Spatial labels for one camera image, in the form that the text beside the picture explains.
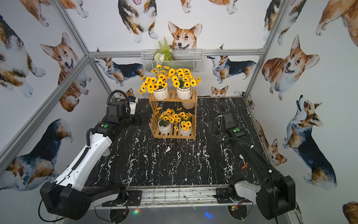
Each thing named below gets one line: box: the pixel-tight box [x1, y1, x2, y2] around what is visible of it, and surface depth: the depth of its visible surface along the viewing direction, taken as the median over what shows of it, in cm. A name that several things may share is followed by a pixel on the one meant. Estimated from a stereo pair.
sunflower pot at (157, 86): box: [137, 64, 171, 100], surface depth 75 cm
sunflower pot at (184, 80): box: [167, 68, 203, 101], surface depth 75 cm
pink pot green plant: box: [181, 101, 196, 110], surface depth 110 cm
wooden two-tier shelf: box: [148, 89, 198, 140], surface depth 93 cm
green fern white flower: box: [153, 36, 174, 63], surface depth 84 cm
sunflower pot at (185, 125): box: [179, 112, 193, 137], surface depth 90 cm
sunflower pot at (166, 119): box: [155, 107, 176, 135], surface depth 93 cm
